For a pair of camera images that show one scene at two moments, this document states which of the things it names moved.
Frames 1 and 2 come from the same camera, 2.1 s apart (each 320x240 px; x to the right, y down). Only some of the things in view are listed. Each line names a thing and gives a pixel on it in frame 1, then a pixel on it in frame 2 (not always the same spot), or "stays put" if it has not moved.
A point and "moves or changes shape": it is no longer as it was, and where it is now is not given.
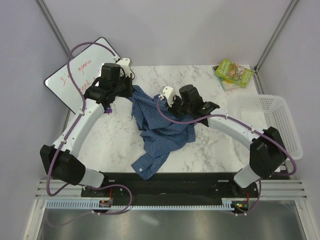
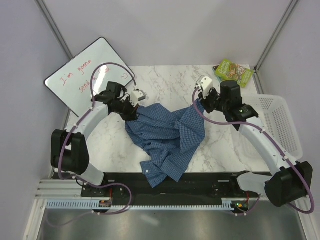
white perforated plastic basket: [263, 111] stays put
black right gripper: [172, 109] → [204, 102]
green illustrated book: [240, 75] stays put
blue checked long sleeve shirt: [160, 136] moves or changes shape
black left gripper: [130, 91] → [132, 114]
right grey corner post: [287, 14] stays put
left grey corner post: [43, 7] stays put
